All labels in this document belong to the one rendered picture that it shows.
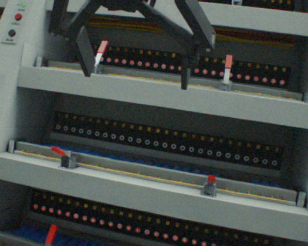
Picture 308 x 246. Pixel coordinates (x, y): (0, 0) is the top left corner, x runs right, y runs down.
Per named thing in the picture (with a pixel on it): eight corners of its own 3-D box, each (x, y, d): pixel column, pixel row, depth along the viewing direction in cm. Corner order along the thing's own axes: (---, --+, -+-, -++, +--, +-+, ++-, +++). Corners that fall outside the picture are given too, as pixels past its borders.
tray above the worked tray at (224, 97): (319, 130, 60) (331, 55, 59) (17, 86, 72) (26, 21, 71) (294, 126, 80) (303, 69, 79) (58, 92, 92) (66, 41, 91)
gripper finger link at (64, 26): (70, 28, 41) (48, 26, 41) (80, 56, 45) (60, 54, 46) (74, 20, 42) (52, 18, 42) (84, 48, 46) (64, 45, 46)
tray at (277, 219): (310, 242, 54) (321, 187, 54) (-13, 176, 66) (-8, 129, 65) (287, 209, 74) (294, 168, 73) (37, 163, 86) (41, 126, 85)
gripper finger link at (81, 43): (77, 43, 42) (71, 42, 42) (90, 78, 48) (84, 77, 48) (84, 26, 43) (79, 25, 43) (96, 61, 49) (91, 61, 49)
